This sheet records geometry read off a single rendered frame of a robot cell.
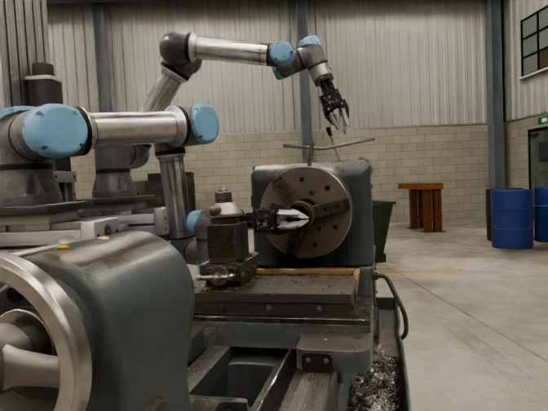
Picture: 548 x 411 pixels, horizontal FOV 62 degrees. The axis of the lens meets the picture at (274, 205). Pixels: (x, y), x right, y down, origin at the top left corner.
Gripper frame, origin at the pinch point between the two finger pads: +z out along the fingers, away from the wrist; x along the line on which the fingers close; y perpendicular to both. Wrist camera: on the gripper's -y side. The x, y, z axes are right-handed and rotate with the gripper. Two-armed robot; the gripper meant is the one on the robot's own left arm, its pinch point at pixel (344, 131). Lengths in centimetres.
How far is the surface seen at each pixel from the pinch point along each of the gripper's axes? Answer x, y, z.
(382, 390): -15, 39, 76
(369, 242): -6.3, -1.0, 40.9
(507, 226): 151, -581, 160
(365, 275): -12, 0, 51
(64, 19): -550, -815, -610
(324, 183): -11.7, 15.4, 15.5
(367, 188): 0.0, -0.9, 22.3
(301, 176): -18.2, 15.4, 10.2
